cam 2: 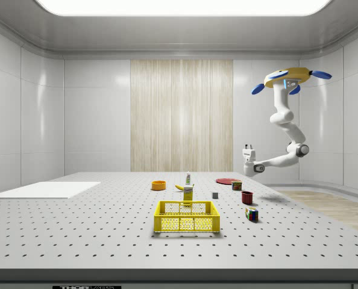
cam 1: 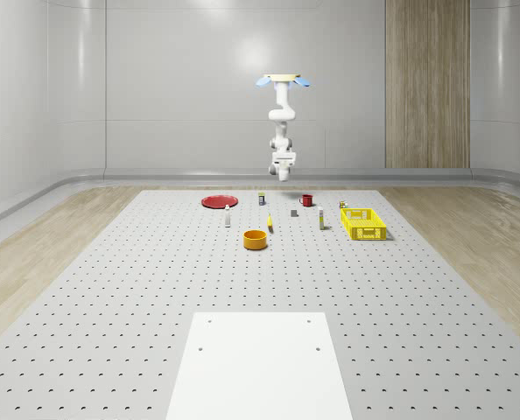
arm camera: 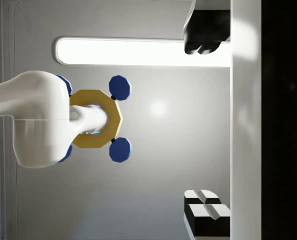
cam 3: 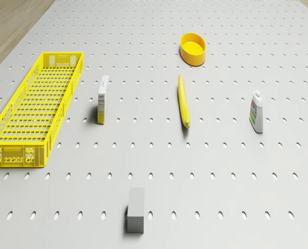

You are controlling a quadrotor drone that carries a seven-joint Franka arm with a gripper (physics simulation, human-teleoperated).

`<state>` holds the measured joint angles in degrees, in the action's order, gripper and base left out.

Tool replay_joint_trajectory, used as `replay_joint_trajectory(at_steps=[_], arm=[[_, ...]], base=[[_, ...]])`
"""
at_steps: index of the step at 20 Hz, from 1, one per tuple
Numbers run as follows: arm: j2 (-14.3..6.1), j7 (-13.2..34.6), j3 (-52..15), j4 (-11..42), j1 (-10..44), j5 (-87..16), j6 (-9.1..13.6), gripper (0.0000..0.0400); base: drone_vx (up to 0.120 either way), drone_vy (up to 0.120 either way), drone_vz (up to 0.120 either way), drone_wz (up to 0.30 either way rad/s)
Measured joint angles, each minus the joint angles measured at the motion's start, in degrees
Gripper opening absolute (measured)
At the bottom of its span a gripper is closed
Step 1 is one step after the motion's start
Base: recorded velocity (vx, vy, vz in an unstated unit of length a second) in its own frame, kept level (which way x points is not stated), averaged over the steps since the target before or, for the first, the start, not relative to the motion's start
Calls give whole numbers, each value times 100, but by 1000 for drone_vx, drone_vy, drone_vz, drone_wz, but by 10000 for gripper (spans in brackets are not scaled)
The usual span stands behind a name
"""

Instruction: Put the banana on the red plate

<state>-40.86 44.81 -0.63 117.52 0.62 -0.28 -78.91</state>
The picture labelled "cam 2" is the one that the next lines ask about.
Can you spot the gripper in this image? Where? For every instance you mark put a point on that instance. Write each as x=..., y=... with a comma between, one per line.
x=249, y=153

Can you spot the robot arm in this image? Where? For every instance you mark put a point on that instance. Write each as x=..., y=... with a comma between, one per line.
x=281, y=102

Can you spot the flat-sided can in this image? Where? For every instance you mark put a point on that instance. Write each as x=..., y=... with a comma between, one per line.
x=237, y=185

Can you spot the red plate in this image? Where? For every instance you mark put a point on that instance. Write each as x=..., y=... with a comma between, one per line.
x=224, y=181

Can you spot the red mug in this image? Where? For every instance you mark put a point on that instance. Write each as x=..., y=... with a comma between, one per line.
x=247, y=198

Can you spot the puzzle cube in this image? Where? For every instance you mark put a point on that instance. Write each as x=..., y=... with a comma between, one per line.
x=252, y=215

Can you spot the small white bottle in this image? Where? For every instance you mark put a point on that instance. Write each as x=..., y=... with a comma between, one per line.
x=188, y=179

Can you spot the yellow and white box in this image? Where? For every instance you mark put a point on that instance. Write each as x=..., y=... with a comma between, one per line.
x=188, y=193

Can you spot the banana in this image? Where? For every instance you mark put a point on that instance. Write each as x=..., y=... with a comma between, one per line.
x=179, y=188

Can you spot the drone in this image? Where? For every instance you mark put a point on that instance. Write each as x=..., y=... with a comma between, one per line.
x=296, y=73

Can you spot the yellow basket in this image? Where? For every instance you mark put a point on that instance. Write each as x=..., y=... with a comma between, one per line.
x=187, y=223

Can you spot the yellow bowl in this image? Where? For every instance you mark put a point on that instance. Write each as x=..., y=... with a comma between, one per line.
x=158, y=186

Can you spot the white board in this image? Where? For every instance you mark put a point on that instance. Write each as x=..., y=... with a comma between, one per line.
x=46, y=189

